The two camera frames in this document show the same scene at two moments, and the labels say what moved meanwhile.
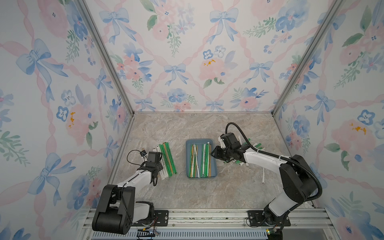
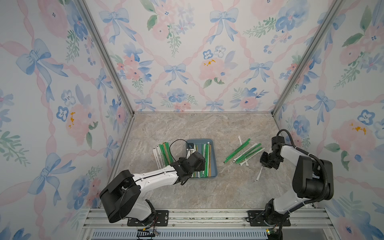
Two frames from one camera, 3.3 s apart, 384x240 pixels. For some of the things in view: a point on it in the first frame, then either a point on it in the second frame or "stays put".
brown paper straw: x=210 y=160 stays put
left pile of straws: x=169 y=160 stays put
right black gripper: x=216 y=153 to x=262 y=160
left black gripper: x=159 y=166 to x=202 y=166
